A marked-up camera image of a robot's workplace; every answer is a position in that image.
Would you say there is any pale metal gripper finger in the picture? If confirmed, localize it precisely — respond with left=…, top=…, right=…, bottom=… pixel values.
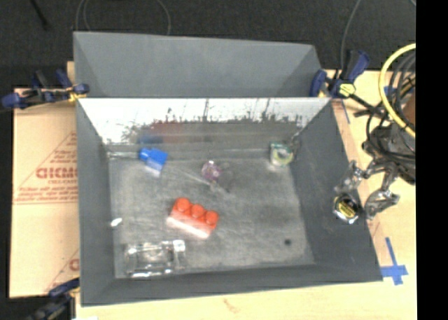
left=340, top=160, right=373, bottom=194
left=363, top=167, right=401, bottom=221

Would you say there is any yellow and black tape measure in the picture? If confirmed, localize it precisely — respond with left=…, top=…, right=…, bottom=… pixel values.
left=332, top=193, right=361, bottom=225

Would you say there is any grey metal bin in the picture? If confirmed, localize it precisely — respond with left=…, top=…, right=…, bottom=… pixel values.
left=72, top=31, right=384, bottom=307

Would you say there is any purple clear small toy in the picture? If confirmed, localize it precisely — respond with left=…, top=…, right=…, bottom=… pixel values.
left=200, top=160, right=223, bottom=184

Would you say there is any red toy brick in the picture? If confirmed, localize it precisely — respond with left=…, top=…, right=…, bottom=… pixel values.
left=165, top=197, right=221, bottom=241

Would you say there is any clear glass thing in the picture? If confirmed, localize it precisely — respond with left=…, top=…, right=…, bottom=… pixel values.
left=123, top=239, right=187, bottom=278

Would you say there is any brown cardboard board red print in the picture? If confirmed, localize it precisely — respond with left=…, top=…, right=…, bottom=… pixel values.
left=8, top=86, right=82, bottom=299

